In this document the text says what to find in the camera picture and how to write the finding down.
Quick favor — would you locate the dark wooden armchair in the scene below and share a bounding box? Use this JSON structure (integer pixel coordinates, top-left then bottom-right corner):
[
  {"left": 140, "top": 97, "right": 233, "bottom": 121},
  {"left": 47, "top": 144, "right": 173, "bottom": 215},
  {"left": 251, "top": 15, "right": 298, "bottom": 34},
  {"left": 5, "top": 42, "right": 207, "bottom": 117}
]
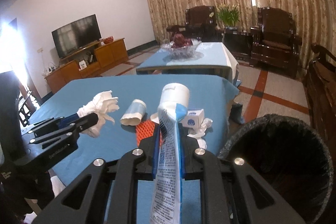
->
[
  {"left": 167, "top": 6, "right": 222, "bottom": 42},
  {"left": 249, "top": 7, "right": 302, "bottom": 79}
]

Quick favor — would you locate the wooden television cabinet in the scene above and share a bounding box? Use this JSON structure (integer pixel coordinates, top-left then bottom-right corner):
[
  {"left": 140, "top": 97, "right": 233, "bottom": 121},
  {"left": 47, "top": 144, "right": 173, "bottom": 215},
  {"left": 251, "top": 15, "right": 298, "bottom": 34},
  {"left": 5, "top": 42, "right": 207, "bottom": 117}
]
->
[{"left": 45, "top": 38, "right": 129, "bottom": 94}]

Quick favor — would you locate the blue and white paper cup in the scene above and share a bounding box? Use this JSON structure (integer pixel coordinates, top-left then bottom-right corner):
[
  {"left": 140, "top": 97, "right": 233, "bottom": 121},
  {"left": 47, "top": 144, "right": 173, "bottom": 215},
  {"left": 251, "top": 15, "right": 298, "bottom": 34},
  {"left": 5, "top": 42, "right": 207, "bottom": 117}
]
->
[{"left": 120, "top": 99, "right": 147, "bottom": 126}]

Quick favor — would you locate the power strip with cables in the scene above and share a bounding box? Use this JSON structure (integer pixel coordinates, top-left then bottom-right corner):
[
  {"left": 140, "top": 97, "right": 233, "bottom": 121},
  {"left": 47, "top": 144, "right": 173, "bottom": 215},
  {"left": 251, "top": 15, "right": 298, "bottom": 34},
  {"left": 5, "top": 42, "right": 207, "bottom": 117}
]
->
[{"left": 42, "top": 63, "right": 59, "bottom": 76}]

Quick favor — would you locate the person's left forearm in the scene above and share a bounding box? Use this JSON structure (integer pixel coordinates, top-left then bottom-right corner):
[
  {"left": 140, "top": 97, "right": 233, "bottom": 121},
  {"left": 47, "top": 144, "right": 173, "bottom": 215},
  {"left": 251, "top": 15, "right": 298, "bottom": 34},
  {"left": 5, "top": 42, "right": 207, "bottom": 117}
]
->
[{"left": 16, "top": 170, "right": 57, "bottom": 214}]

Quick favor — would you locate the potted green plant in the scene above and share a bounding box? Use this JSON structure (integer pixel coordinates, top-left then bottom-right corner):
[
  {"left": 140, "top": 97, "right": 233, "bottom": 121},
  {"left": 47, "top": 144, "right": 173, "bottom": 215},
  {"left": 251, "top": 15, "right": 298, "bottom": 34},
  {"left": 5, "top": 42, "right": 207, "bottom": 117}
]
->
[{"left": 217, "top": 4, "right": 241, "bottom": 30}]

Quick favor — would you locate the dark wooden side table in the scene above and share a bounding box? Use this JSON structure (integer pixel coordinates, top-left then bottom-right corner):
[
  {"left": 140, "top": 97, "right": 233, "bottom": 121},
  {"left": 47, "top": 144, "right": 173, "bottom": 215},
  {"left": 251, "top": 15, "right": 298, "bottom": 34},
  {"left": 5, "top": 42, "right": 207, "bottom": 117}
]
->
[{"left": 223, "top": 28, "right": 254, "bottom": 62}]

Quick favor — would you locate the dark wooden dining chair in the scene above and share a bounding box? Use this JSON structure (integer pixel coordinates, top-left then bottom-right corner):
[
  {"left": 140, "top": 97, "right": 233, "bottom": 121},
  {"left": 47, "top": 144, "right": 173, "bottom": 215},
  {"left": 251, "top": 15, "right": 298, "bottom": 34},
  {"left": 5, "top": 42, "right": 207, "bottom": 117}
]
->
[{"left": 17, "top": 91, "right": 40, "bottom": 127}]

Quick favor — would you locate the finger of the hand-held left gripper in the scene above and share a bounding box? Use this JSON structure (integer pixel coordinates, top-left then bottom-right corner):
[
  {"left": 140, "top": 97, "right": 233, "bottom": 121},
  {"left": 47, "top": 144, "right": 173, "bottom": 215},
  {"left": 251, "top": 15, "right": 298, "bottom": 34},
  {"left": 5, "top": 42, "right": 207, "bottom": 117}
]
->
[
  {"left": 29, "top": 112, "right": 100, "bottom": 147},
  {"left": 21, "top": 113, "right": 80, "bottom": 136}
]

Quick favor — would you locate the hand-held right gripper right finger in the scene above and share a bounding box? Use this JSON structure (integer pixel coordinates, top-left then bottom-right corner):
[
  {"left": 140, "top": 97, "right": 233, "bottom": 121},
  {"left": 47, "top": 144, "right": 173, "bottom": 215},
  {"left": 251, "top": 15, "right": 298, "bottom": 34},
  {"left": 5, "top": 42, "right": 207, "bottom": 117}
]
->
[{"left": 181, "top": 138, "right": 306, "bottom": 224}]

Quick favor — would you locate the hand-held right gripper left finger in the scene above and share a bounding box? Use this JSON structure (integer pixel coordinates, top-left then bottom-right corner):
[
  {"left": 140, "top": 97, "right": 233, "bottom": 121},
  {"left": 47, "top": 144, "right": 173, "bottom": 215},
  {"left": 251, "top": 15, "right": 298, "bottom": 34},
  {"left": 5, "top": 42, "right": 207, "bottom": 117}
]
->
[{"left": 34, "top": 130, "right": 162, "bottom": 224}]

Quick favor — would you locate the white tissue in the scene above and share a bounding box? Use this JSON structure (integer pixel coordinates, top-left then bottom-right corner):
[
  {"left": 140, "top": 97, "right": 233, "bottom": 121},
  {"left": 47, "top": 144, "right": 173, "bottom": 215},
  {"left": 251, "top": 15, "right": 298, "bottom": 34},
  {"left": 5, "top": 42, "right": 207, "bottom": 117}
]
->
[{"left": 77, "top": 91, "right": 120, "bottom": 138}]

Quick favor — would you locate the crumpled clear plastic wrap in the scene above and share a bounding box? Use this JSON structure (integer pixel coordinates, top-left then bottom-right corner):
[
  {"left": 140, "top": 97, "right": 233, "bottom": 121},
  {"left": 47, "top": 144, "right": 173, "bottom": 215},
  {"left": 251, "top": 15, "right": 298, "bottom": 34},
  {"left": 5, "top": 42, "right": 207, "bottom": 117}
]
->
[{"left": 187, "top": 118, "right": 214, "bottom": 149}]

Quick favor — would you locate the orange foam fruit net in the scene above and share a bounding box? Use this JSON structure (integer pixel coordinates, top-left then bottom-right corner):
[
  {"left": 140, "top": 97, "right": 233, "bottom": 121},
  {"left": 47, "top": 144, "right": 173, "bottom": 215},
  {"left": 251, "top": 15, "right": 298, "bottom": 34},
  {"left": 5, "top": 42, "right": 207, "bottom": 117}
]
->
[{"left": 135, "top": 120, "right": 160, "bottom": 147}]

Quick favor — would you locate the glass fruit bowl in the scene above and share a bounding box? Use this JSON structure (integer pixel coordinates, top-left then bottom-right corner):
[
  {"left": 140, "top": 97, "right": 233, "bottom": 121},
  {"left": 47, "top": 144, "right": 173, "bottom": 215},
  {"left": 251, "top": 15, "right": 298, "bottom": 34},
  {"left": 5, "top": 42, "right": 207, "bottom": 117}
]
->
[{"left": 161, "top": 39, "right": 202, "bottom": 60}]

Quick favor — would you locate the small white box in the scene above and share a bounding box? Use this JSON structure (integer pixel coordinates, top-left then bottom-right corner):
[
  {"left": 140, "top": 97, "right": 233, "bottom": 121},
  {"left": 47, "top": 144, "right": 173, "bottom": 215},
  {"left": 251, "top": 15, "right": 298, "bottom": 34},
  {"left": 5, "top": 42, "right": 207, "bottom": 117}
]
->
[{"left": 180, "top": 109, "right": 205, "bottom": 127}]

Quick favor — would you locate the flat screen television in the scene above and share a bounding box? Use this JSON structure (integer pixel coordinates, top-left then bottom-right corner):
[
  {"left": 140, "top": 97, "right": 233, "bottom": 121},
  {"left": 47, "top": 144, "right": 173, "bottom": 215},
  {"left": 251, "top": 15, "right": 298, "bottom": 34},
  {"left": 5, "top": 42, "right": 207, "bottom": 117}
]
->
[{"left": 51, "top": 14, "right": 102, "bottom": 59}]

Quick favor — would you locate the coffee table with blue cloth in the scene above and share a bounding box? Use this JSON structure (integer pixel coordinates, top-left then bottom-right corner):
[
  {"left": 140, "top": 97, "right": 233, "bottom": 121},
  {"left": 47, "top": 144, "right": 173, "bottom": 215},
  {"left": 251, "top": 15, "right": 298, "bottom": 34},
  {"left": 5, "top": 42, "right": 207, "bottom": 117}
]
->
[{"left": 136, "top": 42, "right": 239, "bottom": 69}]

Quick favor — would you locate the white knit cloth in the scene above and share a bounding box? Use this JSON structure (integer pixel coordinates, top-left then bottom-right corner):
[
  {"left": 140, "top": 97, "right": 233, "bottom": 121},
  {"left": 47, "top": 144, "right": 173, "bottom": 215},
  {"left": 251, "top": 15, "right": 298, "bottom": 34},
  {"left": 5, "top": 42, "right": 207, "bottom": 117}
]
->
[{"left": 50, "top": 175, "right": 66, "bottom": 197}]

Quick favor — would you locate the white squeeze tube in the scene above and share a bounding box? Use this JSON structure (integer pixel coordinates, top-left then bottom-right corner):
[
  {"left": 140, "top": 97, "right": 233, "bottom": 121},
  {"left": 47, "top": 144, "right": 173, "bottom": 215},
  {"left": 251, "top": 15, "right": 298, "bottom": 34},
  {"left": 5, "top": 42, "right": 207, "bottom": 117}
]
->
[{"left": 150, "top": 82, "right": 190, "bottom": 224}]

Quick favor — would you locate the dark wooden sofa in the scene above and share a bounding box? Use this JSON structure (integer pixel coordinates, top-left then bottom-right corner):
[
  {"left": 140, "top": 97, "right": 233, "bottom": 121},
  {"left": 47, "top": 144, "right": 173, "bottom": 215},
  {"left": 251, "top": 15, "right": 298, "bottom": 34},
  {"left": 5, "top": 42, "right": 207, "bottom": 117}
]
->
[{"left": 302, "top": 43, "right": 336, "bottom": 146}]

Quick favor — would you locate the black-lined trash bin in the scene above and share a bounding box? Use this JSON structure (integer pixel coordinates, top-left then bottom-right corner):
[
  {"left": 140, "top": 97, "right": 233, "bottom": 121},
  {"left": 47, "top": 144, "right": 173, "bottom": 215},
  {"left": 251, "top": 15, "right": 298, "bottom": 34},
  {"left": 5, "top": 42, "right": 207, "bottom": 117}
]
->
[{"left": 218, "top": 114, "right": 332, "bottom": 224}]

